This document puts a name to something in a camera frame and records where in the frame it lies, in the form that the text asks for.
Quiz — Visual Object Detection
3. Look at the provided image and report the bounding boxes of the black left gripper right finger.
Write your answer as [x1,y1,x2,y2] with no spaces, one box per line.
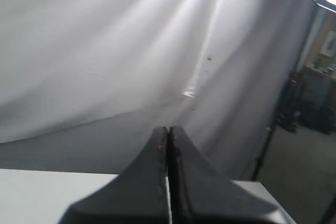
[167,126,292,223]

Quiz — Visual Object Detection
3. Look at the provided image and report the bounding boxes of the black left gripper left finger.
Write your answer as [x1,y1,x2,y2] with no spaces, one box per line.
[59,127,169,223]

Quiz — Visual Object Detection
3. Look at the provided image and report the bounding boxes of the white backdrop cloth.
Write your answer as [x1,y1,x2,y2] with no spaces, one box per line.
[1,0,315,179]

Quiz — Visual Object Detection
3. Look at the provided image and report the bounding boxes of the dark shelving with clutter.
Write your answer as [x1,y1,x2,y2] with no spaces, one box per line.
[277,67,335,135]

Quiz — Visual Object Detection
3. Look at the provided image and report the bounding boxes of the black backdrop stand pole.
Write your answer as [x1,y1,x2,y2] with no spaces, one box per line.
[250,4,318,182]

